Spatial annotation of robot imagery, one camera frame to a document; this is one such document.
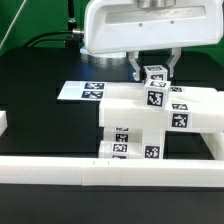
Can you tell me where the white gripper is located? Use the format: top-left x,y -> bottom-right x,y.
84,0 -> 224,81

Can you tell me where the white chair seat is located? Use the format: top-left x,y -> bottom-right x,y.
103,127 -> 166,160

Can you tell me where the black cable with connector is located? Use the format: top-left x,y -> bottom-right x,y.
23,28 -> 87,48

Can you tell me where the white marker base plate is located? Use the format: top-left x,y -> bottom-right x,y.
58,81 -> 106,101

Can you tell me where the white diagonal cord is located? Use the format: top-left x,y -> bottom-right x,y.
0,0 -> 28,51

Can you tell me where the white tagged cube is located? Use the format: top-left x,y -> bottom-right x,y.
144,79 -> 171,109
144,65 -> 168,81

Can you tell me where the white chair back frame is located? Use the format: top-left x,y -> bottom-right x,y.
99,82 -> 224,133

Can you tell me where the black vertical pole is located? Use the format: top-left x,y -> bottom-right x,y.
68,0 -> 76,23

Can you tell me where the white U-shaped fence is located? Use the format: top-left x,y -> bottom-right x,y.
0,109 -> 224,187

